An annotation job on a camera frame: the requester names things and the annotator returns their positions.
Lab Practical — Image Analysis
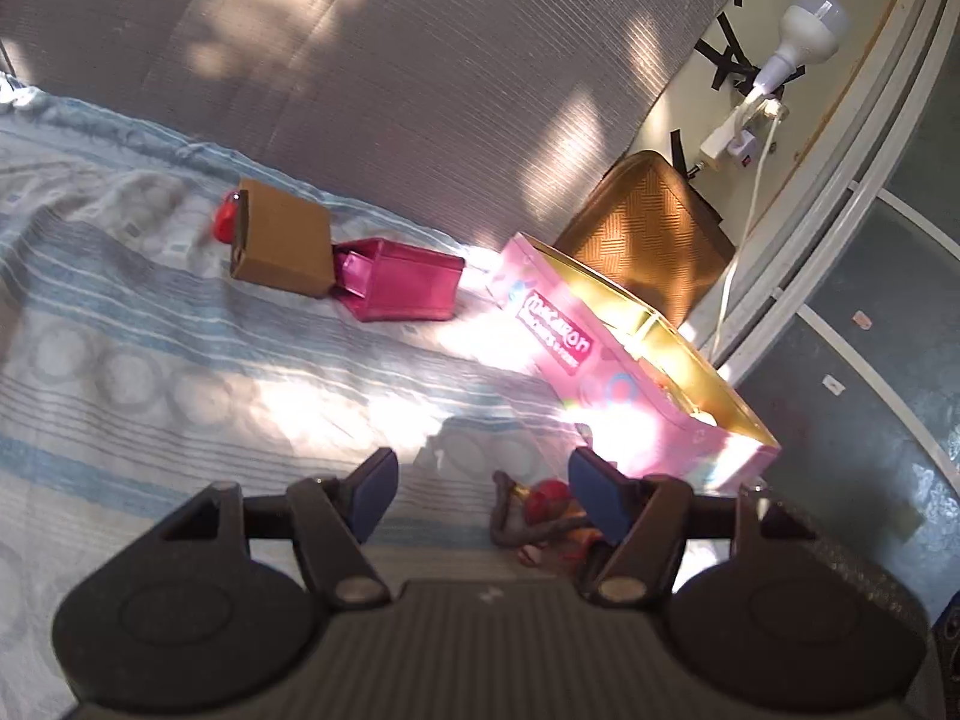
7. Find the frosted glass pane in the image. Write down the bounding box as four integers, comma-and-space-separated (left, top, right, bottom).
750, 187, 960, 616

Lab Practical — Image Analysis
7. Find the white power cable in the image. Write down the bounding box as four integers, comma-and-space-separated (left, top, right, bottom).
711, 116, 777, 362

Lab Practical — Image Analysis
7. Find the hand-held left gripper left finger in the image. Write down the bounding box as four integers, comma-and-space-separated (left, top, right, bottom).
159, 447, 398, 610

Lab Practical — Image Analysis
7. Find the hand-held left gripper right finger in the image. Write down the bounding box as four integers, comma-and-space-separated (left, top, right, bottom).
568, 447, 818, 605

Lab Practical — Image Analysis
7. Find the brown woven cushion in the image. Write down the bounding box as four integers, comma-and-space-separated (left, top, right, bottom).
555, 151, 736, 327

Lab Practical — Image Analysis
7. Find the red action figurine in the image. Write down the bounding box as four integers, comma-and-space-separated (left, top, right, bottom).
491, 471, 623, 578

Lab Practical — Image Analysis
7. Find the white light bulb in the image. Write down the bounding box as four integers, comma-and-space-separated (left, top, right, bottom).
754, 0, 850, 91

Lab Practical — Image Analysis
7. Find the pink macaron print tin box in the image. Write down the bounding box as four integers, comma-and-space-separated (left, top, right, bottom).
486, 234, 782, 497

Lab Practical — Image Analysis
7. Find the white window frame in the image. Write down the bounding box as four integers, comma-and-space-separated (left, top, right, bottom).
705, 0, 960, 391

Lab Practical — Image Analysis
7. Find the blue patterned bed sheet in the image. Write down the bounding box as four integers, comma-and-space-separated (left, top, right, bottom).
0, 71, 773, 691

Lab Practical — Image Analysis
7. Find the red round toy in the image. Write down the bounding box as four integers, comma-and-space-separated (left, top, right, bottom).
214, 193, 242, 245

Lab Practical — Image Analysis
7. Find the white power strip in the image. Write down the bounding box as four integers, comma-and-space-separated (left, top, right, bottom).
699, 94, 790, 166

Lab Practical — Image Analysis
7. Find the brown cardboard box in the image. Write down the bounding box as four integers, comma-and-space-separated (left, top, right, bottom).
229, 180, 333, 297

